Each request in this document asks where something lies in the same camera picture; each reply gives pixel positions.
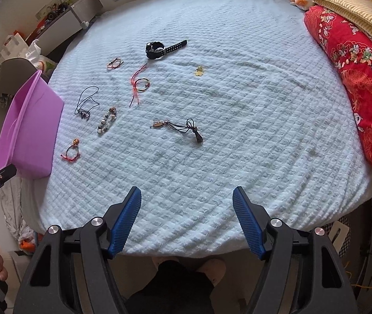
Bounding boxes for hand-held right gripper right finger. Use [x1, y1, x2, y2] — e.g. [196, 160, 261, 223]
[232, 186, 358, 314]

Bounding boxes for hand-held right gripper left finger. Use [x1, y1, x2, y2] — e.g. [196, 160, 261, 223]
[13, 186, 142, 314]

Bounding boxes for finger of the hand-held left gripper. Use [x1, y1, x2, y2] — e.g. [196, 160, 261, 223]
[0, 165, 17, 197]

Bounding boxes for purple plastic bin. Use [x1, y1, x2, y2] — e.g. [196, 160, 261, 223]
[0, 70, 65, 180]

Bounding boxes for red bracelet with charm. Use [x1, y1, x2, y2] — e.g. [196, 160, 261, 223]
[61, 139, 81, 161]

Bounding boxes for black cable bundle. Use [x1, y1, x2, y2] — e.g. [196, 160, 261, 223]
[74, 87, 100, 120]

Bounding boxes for white plastic stool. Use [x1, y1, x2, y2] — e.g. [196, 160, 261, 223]
[7, 250, 31, 283]

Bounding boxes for orange plastic toy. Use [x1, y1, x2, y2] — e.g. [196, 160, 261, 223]
[20, 237, 37, 252]

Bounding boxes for person's black trousers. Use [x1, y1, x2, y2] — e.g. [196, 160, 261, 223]
[125, 258, 216, 314]

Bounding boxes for checkered cloth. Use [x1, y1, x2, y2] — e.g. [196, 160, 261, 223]
[324, 214, 352, 259]

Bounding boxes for light blue quilted blanket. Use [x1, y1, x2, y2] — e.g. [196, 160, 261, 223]
[20, 0, 372, 257]

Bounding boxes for grey chair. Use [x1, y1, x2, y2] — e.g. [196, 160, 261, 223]
[0, 57, 44, 95]

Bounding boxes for printed plastic bag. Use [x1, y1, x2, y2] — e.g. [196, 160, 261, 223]
[37, 55, 57, 72]

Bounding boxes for white plastic bag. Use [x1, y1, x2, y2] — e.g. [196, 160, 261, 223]
[25, 39, 42, 63]

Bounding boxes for white paper bag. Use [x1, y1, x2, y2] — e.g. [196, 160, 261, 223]
[0, 31, 29, 63]

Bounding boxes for black wristwatch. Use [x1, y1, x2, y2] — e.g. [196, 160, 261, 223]
[145, 39, 187, 60]

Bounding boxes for black toy vehicle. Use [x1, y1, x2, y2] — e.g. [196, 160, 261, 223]
[47, 4, 72, 20]

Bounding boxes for white desk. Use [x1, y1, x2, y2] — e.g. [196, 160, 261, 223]
[25, 0, 105, 56]

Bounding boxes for red floral quilt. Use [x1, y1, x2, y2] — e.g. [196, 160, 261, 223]
[304, 5, 372, 167]

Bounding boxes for white duck plush toy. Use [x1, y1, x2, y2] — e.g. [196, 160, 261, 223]
[290, 0, 315, 10]

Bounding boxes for black cord necklace with pendants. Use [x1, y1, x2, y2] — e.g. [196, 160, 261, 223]
[151, 119, 204, 144]

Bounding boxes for grey beaded bracelet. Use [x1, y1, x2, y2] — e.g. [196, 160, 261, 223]
[96, 106, 118, 134]

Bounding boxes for yellow cord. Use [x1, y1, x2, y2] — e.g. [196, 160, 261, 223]
[345, 262, 372, 290]

